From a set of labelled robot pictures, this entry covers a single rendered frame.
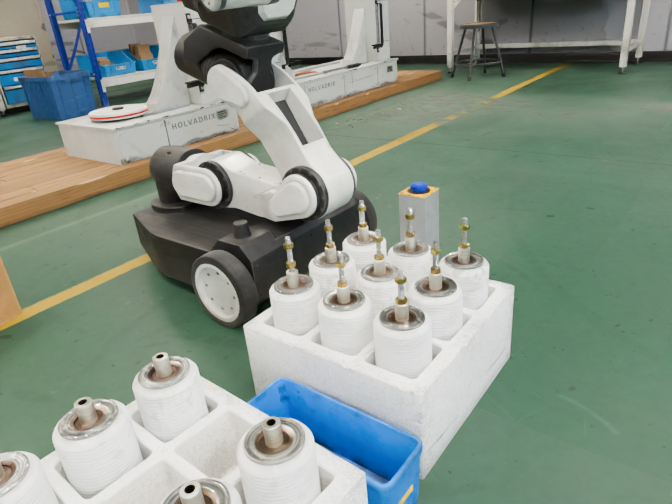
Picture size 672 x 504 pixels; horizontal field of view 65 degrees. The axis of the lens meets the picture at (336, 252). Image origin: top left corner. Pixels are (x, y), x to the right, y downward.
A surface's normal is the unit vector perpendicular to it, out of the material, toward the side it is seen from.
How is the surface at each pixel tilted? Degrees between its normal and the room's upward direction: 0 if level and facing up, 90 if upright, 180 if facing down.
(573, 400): 0
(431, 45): 90
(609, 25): 90
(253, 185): 90
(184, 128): 90
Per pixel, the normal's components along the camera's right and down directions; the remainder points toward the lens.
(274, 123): -0.37, 0.73
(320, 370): -0.60, 0.39
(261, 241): 0.50, -0.50
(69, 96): 0.84, 0.20
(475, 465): -0.08, -0.90
